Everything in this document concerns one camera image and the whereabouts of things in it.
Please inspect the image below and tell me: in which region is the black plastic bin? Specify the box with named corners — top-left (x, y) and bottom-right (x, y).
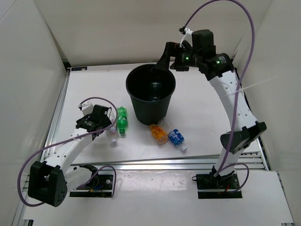
top-left (126, 64), bottom-right (176, 125)

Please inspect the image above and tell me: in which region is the aluminium frame rail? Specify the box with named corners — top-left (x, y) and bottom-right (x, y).
top-left (23, 64), bottom-right (293, 226)

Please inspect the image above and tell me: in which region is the clear bottle blue label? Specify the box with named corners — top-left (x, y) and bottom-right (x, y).
top-left (158, 117), bottom-right (188, 153)

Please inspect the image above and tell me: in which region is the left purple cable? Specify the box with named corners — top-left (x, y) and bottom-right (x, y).
top-left (16, 97), bottom-right (118, 207)

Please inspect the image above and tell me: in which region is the orange plastic bottle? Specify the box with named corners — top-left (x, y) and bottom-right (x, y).
top-left (149, 124), bottom-right (168, 145)

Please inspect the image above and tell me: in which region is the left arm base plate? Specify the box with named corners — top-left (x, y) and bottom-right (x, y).
top-left (69, 164), bottom-right (117, 198)

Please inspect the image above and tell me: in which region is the clear plastic bottle white cap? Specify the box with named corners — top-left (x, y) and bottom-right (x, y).
top-left (148, 80), bottom-right (163, 102)

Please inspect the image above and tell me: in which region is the green plastic bottle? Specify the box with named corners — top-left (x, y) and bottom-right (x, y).
top-left (117, 106), bottom-right (128, 136)

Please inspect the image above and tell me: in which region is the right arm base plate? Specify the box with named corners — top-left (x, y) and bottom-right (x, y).
top-left (191, 172), bottom-right (243, 199)

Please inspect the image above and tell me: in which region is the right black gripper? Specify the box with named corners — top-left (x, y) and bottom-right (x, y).
top-left (154, 42), bottom-right (201, 72)

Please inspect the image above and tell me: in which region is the white cable tie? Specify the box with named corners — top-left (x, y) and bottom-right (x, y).
top-left (220, 76), bottom-right (278, 99)

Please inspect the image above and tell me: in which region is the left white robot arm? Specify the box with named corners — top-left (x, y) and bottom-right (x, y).
top-left (28, 101), bottom-right (112, 207)

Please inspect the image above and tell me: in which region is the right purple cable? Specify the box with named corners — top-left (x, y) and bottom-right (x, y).
top-left (178, 0), bottom-right (256, 194)

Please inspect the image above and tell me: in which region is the clear bottle red label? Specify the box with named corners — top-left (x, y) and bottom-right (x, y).
top-left (106, 113), bottom-right (119, 146)

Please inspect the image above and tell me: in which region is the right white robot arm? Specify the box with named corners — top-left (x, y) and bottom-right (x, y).
top-left (155, 41), bottom-right (267, 188)

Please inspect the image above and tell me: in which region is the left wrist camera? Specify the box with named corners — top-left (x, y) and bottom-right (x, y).
top-left (78, 100), bottom-right (94, 116)

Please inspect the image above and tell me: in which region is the purple cable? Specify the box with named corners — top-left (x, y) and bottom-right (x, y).
top-left (16, 97), bottom-right (118, 207)
top-left (178, 0), bottom-right (256, 194)

